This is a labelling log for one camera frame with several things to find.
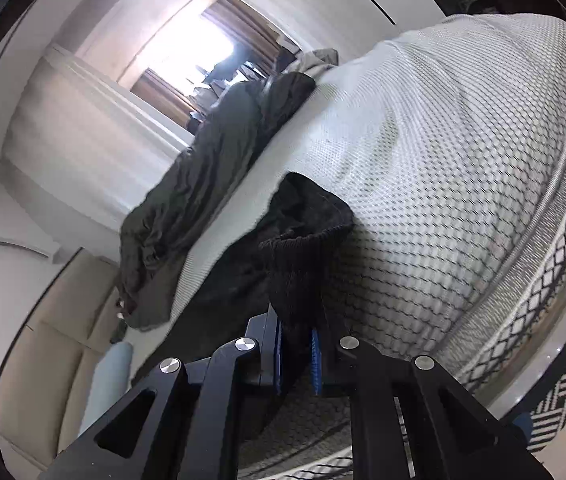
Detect black pants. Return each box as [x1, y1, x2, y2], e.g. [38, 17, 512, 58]
[130, 171, 356, 441]

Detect white honeycomb mattress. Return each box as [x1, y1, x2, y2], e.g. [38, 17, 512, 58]
[173, 12, 566, 480]

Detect beige upholstered headboard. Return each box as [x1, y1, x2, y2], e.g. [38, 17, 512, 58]
[0, 247, 134, 466]

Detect brown curtain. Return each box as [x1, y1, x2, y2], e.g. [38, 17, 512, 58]
[130, 67, 200, 132]
[198, 0, 304, 68]

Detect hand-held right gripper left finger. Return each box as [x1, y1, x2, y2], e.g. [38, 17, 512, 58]
[38, 311, 286, 480]

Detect light blue pillow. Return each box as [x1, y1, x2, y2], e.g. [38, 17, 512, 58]
[78, 342, 135, 436]

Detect dark grey blanket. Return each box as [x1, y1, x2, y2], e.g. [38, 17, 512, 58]
[116, 71, 316, 332]

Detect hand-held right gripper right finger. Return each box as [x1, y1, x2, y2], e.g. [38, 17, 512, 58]
[309, 310, 554, 480]

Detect grey cloth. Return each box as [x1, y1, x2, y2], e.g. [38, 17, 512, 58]
[283, 49, 340, 80]

